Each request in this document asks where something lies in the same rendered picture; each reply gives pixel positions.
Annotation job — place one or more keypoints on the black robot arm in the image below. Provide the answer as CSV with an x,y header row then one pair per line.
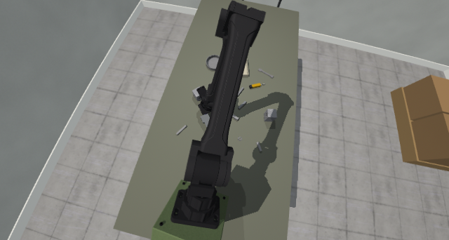
x,y
210,160

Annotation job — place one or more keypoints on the beige open tray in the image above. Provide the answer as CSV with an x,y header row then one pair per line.
x,y
245,73

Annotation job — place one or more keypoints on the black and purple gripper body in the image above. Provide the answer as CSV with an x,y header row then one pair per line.
x,y
204,110

